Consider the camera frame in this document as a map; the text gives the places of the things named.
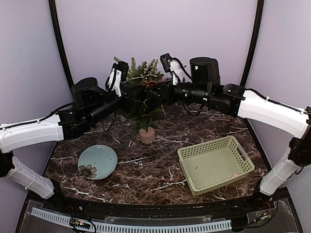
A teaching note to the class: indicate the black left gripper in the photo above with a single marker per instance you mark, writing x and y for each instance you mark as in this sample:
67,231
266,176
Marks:
129,95

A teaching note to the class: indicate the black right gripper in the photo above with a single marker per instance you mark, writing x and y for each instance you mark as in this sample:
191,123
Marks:
166,95

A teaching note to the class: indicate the red ball ornament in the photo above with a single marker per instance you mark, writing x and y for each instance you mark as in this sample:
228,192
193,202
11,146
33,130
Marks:
150,83

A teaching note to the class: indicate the small green christmas tree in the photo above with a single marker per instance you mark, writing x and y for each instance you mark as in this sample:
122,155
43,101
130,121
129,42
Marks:
141,114

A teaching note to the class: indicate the small silver bell cluster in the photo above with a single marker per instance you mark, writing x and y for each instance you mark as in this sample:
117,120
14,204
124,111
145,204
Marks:
146,73

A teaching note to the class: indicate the green perforated plastic basket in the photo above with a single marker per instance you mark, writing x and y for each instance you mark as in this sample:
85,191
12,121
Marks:
214,164

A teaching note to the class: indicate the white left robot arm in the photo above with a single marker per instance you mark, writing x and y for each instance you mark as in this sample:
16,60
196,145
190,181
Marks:
91,105

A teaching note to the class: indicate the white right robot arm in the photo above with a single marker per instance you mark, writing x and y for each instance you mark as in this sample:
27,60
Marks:
202,86

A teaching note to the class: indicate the pink tree pot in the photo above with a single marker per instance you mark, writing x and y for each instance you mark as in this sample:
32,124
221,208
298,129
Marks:
147,136

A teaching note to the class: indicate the teal flower plate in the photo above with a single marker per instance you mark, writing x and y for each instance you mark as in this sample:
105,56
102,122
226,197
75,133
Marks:
97,162

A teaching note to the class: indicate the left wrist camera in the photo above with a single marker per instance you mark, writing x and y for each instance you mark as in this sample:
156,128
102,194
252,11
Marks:
117,75

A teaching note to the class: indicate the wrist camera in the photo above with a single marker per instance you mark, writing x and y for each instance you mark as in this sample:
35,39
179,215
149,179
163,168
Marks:
174,66
117,75

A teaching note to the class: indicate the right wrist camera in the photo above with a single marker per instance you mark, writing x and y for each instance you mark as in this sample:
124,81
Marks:
174,66

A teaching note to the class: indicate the black front rail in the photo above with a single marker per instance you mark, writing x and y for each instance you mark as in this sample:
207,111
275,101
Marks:
150,204

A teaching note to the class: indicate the black left corner post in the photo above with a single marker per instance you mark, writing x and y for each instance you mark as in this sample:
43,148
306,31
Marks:
60,44

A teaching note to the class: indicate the black corner post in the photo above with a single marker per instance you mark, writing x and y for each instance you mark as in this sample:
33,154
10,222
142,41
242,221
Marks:
252,46
60,44

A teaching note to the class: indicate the white slotted cable duct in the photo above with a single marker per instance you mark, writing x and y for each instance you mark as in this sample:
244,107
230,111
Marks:
95,226

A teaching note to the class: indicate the black right corner post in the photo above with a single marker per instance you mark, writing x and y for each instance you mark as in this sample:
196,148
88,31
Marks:
252,46

